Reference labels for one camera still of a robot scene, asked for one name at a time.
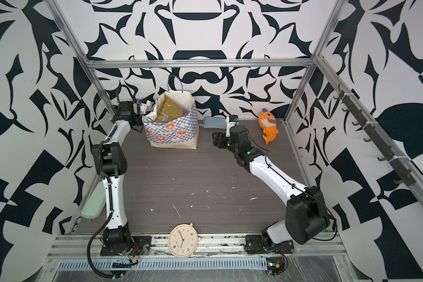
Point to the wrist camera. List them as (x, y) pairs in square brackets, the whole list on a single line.
[(231, 121), (137, 107)]

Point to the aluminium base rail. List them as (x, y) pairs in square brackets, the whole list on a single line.
[(220, 251)]

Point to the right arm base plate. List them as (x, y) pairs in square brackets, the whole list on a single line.
[(264, 244)]

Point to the gold snack bag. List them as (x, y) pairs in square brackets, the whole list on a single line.
[(169, 111)]

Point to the blue checkered paper bag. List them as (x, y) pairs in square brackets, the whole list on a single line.
[(181, 133)]

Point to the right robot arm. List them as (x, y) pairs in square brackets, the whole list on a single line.
[(306, 214)]

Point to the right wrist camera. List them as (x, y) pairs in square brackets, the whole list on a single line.
[(231, 121)]

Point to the blue glasses case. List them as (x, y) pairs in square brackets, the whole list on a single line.
[(214, 123)]

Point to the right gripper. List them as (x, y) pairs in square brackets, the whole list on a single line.
[(218, 137)]

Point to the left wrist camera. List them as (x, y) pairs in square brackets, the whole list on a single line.
[(137, 107)]

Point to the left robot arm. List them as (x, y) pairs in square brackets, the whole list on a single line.
[(111, 165)]

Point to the round wooden clock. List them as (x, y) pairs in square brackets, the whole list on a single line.
[(183, 241)]

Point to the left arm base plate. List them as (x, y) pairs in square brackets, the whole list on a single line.
[(137, 246)]

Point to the green glasses case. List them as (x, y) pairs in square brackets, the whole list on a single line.
[(95, 204)]

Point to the orange plush toy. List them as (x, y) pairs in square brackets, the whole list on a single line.
[(267, 122)]

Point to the black wall hook rack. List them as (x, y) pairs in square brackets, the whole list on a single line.
[(377, 135)]

